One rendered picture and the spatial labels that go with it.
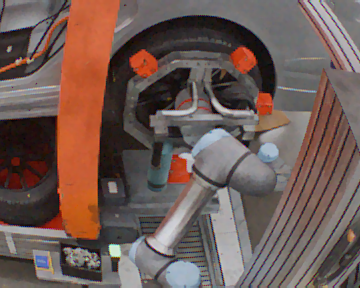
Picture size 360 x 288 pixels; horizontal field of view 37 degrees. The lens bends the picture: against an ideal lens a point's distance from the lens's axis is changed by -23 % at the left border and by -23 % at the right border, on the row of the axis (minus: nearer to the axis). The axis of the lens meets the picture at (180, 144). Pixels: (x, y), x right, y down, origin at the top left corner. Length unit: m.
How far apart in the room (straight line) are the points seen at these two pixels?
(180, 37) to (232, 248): 1.20
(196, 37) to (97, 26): 0.85
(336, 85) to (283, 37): 1.51
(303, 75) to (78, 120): 1.20
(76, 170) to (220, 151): 0.61
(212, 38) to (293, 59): 0.42
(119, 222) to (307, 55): 1.17
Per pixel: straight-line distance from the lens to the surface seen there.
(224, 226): 3.31
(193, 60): 2.52
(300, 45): 2.71
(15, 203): 2.77
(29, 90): 2.68
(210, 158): 1.85
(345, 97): 1.14
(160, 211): 3.24
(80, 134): 2.11
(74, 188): 2.33
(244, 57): 2.56
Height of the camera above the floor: 2.71
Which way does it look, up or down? 46 degrees down
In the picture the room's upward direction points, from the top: 11 degrees clockwise
